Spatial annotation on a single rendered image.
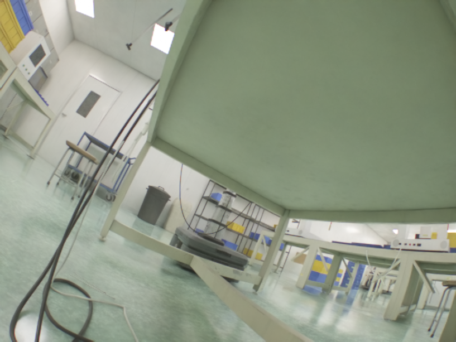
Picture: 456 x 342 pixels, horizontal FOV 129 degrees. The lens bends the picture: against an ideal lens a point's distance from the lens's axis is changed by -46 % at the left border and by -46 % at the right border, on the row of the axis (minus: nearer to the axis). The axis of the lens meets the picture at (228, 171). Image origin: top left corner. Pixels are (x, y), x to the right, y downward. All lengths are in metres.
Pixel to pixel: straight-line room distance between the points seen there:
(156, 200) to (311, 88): 3.42
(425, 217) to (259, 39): 1.01
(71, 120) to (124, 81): 1.48
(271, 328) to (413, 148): 0.66
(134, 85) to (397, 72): 4.77
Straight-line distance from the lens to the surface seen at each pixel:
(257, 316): 0.70
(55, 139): 4.75
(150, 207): 3.71
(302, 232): 3.37
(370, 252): 2.62
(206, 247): 1.47
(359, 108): 0.55
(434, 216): 1.11
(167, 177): 4.28
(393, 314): 2.44
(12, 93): 4.63
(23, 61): 2.87
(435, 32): 0.45
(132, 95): 4.77
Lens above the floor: 0.34
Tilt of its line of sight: 18 degrees up
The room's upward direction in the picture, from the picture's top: 24 degrees clockwise
